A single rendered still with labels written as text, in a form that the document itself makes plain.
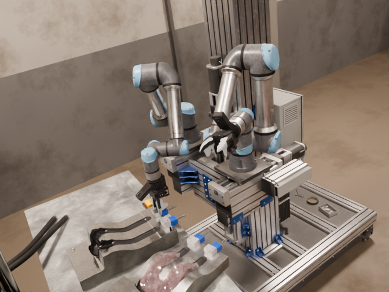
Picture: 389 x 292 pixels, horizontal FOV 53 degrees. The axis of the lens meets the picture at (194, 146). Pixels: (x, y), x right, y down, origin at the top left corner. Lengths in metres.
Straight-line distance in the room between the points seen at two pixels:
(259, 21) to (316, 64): 4.25
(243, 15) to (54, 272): 1.57
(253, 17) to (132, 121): 2.60
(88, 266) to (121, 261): 0.16
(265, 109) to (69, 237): 1.25
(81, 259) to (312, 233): 1.63
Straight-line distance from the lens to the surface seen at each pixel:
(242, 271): 2.67
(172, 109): 1.98
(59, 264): 2.14
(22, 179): 4.19
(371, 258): 3.12
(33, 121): 4.03
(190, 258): 1.85
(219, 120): 1.47
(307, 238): 2.89
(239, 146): 1.67
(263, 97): 1.84
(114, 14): 4.17
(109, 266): 1.92
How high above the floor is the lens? 2.12
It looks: 27 degrees down
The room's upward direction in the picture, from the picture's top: 9 degrees counter-clockwise
